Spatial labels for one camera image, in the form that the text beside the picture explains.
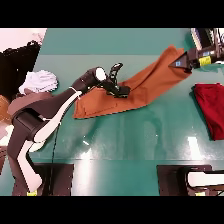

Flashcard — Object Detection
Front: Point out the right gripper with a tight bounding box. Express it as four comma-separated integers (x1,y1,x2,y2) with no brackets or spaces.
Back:
179,47,202,73

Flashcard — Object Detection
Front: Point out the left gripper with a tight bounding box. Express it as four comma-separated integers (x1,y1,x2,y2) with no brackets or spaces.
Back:
99,79,132,100

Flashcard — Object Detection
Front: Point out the orange garment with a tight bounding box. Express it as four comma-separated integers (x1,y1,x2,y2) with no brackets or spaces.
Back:
72,44,193,120

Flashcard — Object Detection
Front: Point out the red garment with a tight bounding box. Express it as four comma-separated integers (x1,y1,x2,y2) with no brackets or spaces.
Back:
191,82,224,142

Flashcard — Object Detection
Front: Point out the white garment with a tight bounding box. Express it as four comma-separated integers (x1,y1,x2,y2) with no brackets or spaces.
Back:
18,69,60,96

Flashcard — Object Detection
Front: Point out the black garment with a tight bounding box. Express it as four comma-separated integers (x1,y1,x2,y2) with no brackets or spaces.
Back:
0,40,43,102

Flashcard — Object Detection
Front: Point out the tan garment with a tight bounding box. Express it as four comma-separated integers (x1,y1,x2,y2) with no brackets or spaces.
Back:
0,94,13,126

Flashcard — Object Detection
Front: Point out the black cable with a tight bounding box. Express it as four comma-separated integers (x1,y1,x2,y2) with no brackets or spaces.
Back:
48,121,62,196

